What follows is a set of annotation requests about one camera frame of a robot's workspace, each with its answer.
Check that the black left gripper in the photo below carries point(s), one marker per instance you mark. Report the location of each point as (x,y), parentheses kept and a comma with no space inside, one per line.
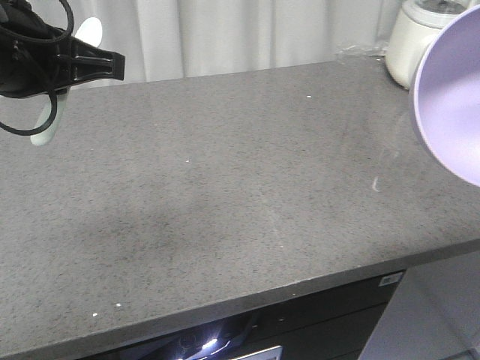
(37,57)

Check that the mint green plastic spoon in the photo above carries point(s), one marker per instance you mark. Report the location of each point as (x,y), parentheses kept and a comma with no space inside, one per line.
(90,32)

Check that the purple plastic bowl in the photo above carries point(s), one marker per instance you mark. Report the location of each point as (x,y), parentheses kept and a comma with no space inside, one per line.
(444,97)

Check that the white pleated curtain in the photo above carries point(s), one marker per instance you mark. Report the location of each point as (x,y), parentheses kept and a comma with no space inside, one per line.
(164,40)

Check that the clear plastic wrap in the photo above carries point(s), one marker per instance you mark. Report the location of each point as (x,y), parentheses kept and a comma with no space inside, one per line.
(344,54)

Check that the black drawer sterilizer cabinet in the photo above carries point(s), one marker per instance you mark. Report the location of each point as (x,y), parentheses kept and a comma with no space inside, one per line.
(332,324)

